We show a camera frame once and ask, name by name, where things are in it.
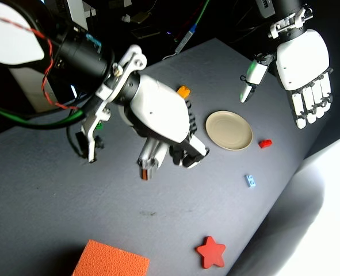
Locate orange toy brick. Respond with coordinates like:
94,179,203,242
177,85,192,99

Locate white frame post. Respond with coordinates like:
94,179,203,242
67,0,97,31

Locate gold flat device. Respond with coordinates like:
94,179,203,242
130,11,154,24

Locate grey table cloth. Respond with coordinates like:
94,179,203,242
0,37,331,276

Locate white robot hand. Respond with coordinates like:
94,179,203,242
116,74,211,170
239,28,334,129

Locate white adapter with blue plug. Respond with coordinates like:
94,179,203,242
161,25,200,61

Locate white column panel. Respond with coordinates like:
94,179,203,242
10,67,57,113

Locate orange textured block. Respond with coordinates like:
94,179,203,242
71,239,151,276

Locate beige round plate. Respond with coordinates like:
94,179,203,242
205,110,253,151

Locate dark flat device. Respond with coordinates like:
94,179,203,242
131,25,162,40

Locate green cable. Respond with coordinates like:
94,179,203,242
194,0,211,28

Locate red wooden star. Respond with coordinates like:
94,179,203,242
195,235,227,269

